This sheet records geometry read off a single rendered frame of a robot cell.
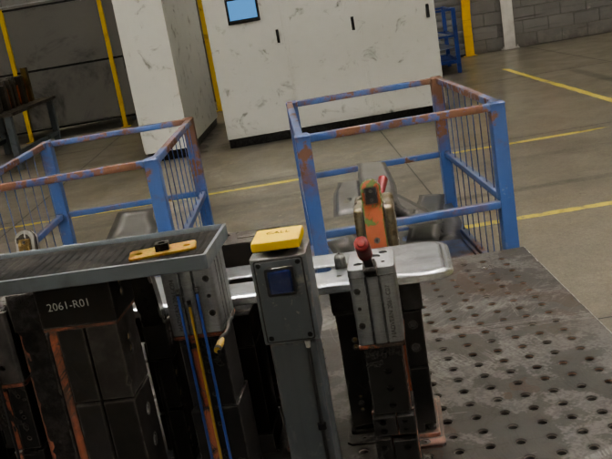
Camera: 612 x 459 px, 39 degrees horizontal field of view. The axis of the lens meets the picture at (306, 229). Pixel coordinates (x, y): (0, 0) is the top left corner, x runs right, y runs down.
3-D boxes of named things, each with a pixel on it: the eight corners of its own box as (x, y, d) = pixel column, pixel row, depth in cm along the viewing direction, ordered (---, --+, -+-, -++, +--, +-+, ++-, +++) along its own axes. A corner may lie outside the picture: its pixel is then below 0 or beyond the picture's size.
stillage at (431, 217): (314, 277, 459) (284, 101, 435) (461, 251, 460) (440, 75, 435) (333, 368, 343) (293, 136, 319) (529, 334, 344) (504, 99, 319)
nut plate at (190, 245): (196, 241, 109) (194, 232, 109) (196, 249, 105) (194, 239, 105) (130, 253, 108) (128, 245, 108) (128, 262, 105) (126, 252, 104)
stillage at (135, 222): (83, 311, 467) (41, 141, 442) (228, 289, 464) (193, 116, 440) (13, 414, 351) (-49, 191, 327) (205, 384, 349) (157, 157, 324)
